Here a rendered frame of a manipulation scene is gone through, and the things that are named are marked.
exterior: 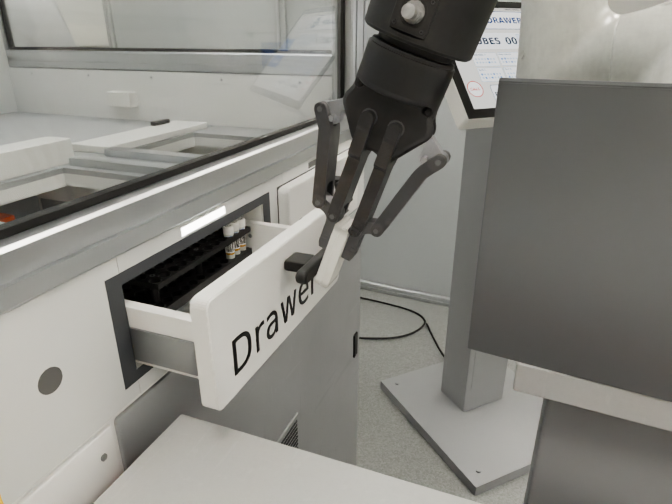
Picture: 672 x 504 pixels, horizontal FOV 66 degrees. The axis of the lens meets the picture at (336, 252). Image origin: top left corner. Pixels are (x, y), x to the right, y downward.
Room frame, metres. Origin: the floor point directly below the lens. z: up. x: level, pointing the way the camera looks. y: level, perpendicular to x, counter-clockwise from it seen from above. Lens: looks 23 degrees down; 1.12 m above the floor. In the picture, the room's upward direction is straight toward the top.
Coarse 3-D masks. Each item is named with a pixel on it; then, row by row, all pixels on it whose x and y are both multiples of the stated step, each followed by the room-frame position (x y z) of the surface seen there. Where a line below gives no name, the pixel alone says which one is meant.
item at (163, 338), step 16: (256, 224) 0.64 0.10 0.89; (272, 224) 0.63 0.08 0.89; (256, 240) 0.64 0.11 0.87; (128, 304) 0.42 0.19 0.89; (144, 304) 0.42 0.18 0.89; (128, 320) 0.41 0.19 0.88; (144, 320) 0.41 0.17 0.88; (160, 320) 0.40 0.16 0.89; (176, 320) 0.39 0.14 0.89; (144, 336) 0.40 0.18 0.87; (160, 336) 0.40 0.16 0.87; (176, 336) 0.39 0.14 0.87; (192, 336) 0.39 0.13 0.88; (144, 352) 0.41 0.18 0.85; (160, 352) 0.40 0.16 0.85; (176, 352) 0.39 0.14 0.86; (192, 352) 0.39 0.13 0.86; (160, 368) 0.40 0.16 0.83; (176, 368) 0.39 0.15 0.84; (192, 368) 0.39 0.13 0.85
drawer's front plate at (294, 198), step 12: (336, 168) 0.85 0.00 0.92; (300, 180) 0.73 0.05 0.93; (312, 180) 0.76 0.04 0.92; (288, 192) 0.68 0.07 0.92; (300, 192) 0.72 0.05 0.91; (312, 192) 0.75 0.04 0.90; (288, 204) 0.68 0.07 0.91; (300, 204) 0.71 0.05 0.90; (312, 204) 0.75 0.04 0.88; (288, 216) 0.68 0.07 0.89; (300, 216) 0.71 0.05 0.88
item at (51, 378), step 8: (48, 368) 0.33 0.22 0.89; (56, 368) 0.34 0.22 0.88; (40, 376) 0.32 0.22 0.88; (48, 376) 0.33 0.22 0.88; (56, 376) 0.33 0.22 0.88; (40, 384) 0.32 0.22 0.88; (48, 384) 0.33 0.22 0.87; (56, 384) 0.33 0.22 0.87; (40, 392) 0.32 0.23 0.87; (48, 392) 0.33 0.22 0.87
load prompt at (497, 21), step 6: (498, 12) 1.35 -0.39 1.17; (504, 12) 1.36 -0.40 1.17; (510, 12) 1.37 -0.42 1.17; (516, 12) 1.38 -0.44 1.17; (492, 18) 1.33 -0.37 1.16; (498, 18) 1.34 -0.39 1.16; (504, 18) 1.35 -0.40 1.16; (510, 18) 1.36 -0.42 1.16; (516, 18) 1.36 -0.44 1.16; (492, 24) 1.32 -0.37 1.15; (498, 24) 1.33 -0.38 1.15; (504, 24) 1.33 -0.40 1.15; (510, 24) 1.34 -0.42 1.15; (516, 24) 1.35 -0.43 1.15
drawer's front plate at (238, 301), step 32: (320, 224) 0.57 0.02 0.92; (256, 256) 0.45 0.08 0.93; (288, 256) 0.49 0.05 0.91; (224, 288) 0.38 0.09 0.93; (256, 288) 0.43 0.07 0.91; (288, 288) 0.49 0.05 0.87; (320, 288) 0.57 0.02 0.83; (192, 320) 0.36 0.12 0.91; (224, 320) 0.38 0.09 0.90; (256, 320) 0.42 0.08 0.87; (288, 320) 0.49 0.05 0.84; (224, 352) 0.37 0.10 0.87; (256, 352) 0.42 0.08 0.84; (224, 384) 0.37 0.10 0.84
